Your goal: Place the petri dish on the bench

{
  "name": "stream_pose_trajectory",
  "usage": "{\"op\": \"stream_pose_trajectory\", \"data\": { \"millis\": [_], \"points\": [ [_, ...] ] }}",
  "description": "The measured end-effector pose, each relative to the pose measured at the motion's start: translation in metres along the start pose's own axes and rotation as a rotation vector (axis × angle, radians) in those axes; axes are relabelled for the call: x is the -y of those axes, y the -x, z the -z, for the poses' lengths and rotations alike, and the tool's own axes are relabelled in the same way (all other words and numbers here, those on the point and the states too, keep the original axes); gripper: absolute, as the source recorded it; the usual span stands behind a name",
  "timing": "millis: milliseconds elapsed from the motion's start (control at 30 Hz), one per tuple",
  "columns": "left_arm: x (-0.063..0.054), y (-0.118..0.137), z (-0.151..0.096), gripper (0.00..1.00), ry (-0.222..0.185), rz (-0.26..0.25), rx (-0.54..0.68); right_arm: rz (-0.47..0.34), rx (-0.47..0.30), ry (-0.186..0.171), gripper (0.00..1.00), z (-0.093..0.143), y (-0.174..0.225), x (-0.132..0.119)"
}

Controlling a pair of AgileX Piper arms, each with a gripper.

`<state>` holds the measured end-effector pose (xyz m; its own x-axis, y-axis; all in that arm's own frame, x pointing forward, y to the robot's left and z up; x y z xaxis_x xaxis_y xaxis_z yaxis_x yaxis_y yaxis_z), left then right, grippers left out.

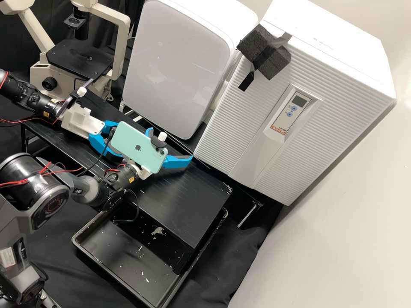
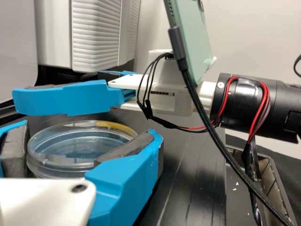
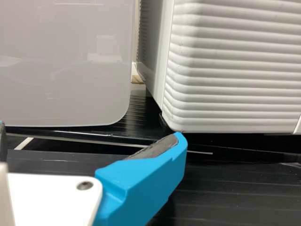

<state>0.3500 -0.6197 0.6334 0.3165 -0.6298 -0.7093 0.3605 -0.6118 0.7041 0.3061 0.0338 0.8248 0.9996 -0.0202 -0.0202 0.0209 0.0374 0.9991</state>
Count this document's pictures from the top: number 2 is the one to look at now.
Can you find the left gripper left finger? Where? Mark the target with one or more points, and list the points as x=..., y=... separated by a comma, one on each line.
x=14, y=150

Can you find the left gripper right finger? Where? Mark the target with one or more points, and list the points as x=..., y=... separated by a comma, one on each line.
x=127, y=183

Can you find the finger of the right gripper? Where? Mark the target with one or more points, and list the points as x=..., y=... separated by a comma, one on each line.
x=65, y=100
x=117, y=74

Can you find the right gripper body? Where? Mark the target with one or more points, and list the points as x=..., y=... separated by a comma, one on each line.
x=169, y=101

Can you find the petri dish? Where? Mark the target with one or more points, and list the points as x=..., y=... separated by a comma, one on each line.
x=77, y=143

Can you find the black platform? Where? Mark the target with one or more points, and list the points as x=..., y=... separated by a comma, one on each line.
x=58, y=74
x=188, y=176

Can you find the incubator door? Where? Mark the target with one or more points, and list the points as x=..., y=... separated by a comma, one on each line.
x=98, y=35

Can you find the white incubator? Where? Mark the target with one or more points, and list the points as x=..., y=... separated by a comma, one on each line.
x=53, y=35

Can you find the white box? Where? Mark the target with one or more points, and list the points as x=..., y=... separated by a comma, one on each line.
x=16, y=47

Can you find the black tray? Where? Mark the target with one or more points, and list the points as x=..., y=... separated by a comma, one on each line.
x=279, y=188

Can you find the right wrist camera phone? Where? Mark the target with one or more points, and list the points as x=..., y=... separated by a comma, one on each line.
x=188, y=35

